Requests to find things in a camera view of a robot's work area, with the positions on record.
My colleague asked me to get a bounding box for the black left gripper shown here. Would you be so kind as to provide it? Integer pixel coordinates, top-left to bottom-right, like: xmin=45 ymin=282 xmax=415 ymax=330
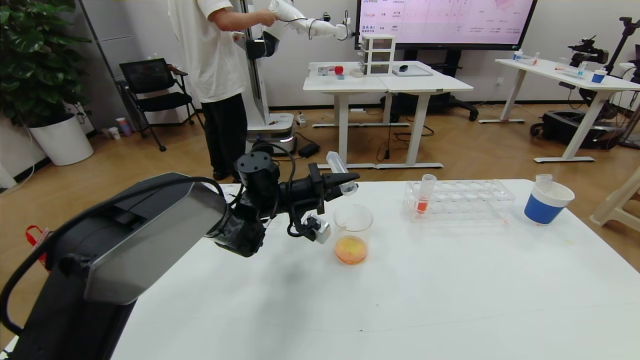
xmin=279 ymin=162 xmax=361 ymax=215

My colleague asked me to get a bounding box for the test tube with pink-red pigment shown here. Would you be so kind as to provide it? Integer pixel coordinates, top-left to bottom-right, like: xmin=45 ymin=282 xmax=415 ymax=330
xmin=326 ymin=151 xmax=359 ymax=196

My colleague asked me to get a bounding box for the clear glass beaker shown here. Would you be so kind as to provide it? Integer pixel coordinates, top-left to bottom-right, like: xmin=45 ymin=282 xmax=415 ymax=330
xmin=333 ymin=204 xmax=374 ymax=266

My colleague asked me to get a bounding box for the test tube with orange-red pigment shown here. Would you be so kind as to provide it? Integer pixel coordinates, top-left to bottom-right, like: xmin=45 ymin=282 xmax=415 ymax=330
xmin=415 ymin=174 xmax=437 ymax=215

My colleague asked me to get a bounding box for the white mobile robot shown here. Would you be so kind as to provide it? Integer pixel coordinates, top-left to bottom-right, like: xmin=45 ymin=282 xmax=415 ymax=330
xmin=232 ymin=0 xmax=357 ymax=156

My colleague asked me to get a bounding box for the grey flat tray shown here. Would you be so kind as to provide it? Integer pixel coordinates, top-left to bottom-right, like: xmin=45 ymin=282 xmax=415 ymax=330
xmin=392 ymin=65 xmax=434 ymax=79

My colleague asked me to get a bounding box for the white drawer organizer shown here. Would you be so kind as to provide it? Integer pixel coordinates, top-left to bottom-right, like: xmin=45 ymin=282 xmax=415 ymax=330
xmin=360 ymin=34 xmax=397 ymax=77

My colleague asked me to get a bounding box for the black display stand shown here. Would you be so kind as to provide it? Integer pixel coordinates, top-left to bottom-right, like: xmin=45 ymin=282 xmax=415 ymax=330
xmin=380 ymin=49 xmax=478 ymax=124

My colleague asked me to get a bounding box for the person in white shirt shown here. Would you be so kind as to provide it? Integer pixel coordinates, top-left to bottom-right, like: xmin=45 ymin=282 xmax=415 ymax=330
xmin=167 ymin=0 xmax=279 ymax=182

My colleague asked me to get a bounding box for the blue and white paper cup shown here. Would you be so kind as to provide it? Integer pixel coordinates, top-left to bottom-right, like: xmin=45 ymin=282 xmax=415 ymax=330
xmin=524 ymin=180 xmax=575 ymax=226

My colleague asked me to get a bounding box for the black folding chair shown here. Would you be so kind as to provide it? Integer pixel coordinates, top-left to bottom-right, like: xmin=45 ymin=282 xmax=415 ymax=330
xmin=119 ymin=58 xmax=206 ymax=152

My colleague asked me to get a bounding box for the clear rack with small tubes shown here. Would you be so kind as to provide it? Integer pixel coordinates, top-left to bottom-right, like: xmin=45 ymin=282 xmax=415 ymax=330
xmin=554 ymin=59 xmax=587 ymax=80
xmin=512 ymin=51 xmax=541 ymax=67

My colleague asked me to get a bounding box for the green plant in white pot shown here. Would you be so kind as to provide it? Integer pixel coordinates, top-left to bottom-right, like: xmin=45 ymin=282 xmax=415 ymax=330
xmin=0 ymin=0 xmax=94 ymax=166

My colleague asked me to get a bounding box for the beige plastic stool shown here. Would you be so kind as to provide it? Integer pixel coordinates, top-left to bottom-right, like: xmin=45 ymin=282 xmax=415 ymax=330
xmin=589 ymin=167 xmax=640 ymax=235

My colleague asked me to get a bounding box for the red shopping bag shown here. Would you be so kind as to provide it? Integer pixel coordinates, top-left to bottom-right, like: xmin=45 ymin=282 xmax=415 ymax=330
xmin=25 ymin=225 xmax=51 ymax=266

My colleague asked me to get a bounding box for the black tripod stand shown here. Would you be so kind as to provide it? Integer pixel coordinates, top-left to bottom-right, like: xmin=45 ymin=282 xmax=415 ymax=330
xmin=606 ymin=18 xmax=640 ymax=76

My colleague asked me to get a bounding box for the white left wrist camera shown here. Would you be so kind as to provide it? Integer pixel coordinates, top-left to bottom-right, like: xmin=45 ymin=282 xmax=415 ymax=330
xmin=306 ymin=214 xmax=332 ymax=244

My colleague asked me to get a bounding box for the large wall display screen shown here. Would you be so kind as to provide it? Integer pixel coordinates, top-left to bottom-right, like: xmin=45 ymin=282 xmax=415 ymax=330
xmin=355 ymin=0 xmax=538 ymax=51

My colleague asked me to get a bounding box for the black camera rig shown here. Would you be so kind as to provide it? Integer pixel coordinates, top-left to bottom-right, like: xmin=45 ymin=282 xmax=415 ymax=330
xmin=566 ymin=36 xmax=608 ymax=68

